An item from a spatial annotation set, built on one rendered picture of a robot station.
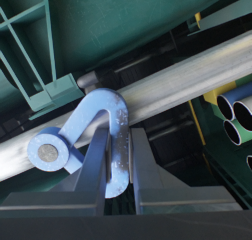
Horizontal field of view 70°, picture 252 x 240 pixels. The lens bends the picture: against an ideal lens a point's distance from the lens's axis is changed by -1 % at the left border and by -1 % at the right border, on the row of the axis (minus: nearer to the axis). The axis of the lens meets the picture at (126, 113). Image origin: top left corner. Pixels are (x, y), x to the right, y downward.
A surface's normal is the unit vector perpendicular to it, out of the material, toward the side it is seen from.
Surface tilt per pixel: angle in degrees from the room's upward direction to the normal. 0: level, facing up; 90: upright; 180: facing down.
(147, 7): 96
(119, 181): 90
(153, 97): 90
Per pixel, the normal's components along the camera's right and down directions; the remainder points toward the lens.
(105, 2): 0.10, 0.25
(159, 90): -0.09, 0.01
